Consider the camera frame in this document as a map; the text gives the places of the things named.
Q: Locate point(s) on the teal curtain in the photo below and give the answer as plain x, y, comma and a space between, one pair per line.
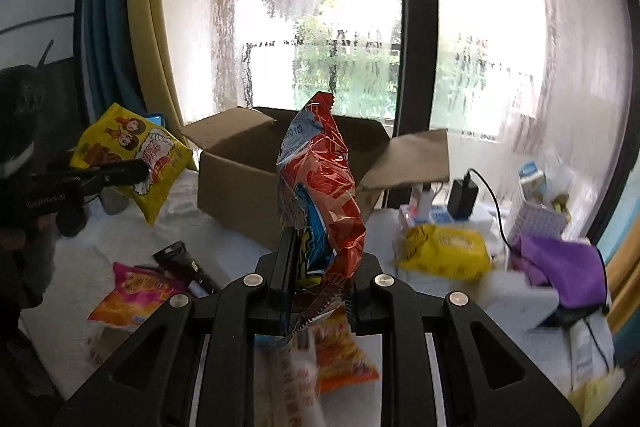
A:
107, 22

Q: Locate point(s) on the purple cloth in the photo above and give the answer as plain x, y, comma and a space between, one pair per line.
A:
560, 267

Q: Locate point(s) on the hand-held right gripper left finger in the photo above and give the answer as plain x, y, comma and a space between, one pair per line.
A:
287, 272

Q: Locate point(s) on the black snack packet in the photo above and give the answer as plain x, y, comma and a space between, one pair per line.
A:
185, 264

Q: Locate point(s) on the red snack bag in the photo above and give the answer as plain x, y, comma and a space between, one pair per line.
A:
325, 187

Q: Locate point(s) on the white plastic basket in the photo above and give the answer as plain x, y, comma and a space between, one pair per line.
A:
542, 219

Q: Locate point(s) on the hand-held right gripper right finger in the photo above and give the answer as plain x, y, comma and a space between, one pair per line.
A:
356, 307

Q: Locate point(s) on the cardboard box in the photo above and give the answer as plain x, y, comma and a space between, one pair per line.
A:
235, 187

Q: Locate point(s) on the black window frame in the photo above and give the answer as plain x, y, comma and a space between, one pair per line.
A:
416, 17

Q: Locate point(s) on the yellow cartoon snack packet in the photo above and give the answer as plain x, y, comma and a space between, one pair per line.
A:
125, 137

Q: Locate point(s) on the black charger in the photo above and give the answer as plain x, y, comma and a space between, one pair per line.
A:
461, 199

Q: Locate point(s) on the blue white carton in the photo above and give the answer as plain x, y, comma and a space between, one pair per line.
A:
532, 182

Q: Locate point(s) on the white snack packet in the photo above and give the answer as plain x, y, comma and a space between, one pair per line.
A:
290, 382

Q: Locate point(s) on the pink orange snack packet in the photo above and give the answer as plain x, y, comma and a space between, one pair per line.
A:
135, 297

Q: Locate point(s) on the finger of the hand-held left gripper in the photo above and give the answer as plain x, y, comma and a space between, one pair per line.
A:
115, 173

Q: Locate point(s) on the yellow wipes pack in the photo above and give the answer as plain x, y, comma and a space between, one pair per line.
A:
450, 252

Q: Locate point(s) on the yellow curtain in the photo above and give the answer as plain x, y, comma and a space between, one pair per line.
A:
150, 32

